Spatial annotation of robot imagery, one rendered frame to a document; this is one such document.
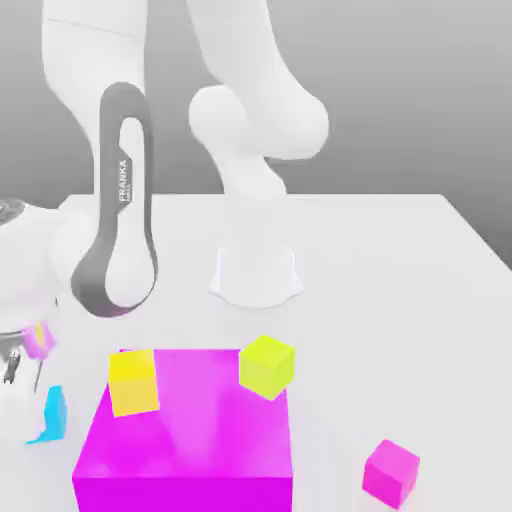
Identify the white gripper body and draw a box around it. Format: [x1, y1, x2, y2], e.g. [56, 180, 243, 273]
[0, 381, 52, 446]

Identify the small cyan cube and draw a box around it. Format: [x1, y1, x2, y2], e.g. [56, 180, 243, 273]
[24, 384, 68, 446]

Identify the small yellow cube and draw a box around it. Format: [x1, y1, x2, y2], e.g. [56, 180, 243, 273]
[108, 348, 162, 419]

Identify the small lime cube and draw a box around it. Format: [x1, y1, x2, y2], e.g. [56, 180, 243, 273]
[238, 334, 297, 402]

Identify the small pink cube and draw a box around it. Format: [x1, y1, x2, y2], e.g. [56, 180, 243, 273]
[361, 438, 422, 512]

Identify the large magenta box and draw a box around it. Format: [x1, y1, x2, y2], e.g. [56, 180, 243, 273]
[71, 347, 294, 512]

